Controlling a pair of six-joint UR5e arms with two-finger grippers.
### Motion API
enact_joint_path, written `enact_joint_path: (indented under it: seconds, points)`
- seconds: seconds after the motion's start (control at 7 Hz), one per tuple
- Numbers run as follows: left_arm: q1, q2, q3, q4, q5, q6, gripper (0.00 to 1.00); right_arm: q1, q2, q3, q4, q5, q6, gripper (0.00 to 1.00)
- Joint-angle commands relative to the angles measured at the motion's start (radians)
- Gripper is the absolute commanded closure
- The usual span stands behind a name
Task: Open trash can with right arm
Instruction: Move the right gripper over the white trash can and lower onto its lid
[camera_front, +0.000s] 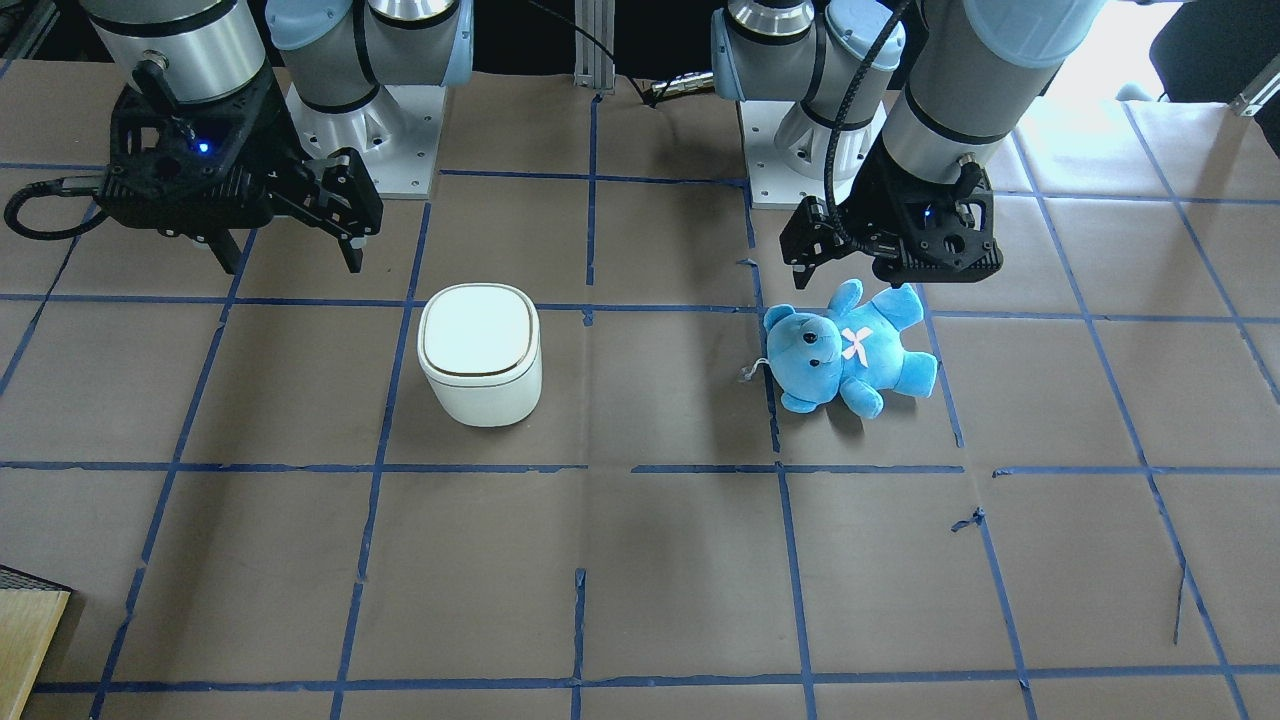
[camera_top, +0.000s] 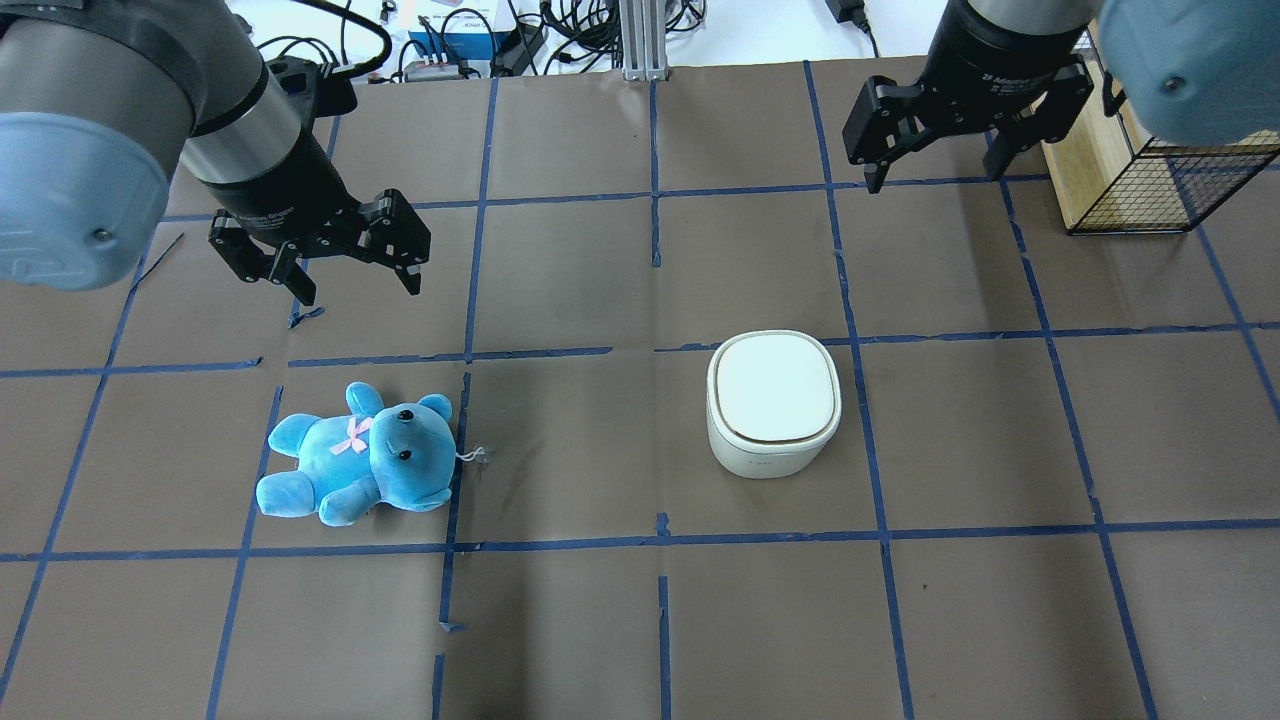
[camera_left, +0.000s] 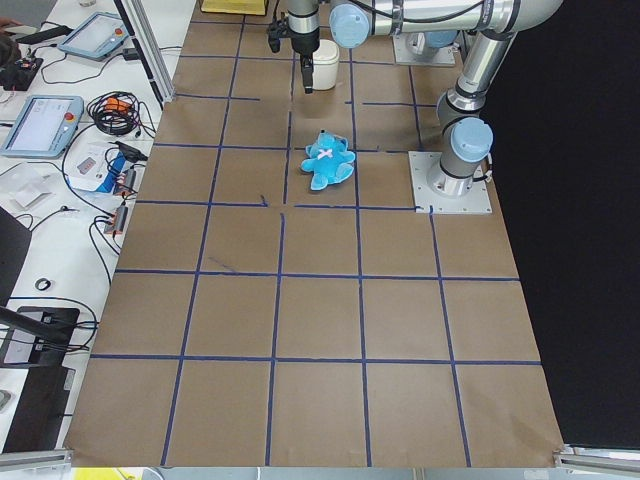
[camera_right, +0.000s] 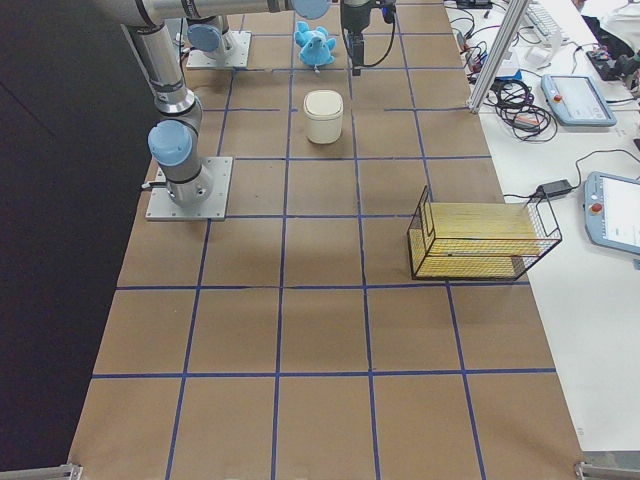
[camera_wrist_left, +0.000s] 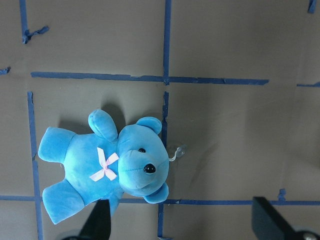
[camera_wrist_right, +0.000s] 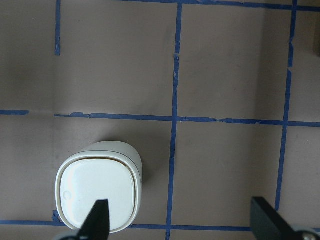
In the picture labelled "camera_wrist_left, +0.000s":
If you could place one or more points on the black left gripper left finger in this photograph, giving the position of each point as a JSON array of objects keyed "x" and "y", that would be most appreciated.
[{"x": 98, "y": 224}]

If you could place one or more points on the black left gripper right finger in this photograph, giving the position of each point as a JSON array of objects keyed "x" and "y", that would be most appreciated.
[{"x": 268, "y": 224}]

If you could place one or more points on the blue plush teddy bear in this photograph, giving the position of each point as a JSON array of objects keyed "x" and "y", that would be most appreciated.
[{"x": 105, "y": 165}]

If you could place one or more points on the clear suction cup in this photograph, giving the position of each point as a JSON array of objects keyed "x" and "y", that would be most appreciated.
[{"x": 176, "y": 151}]

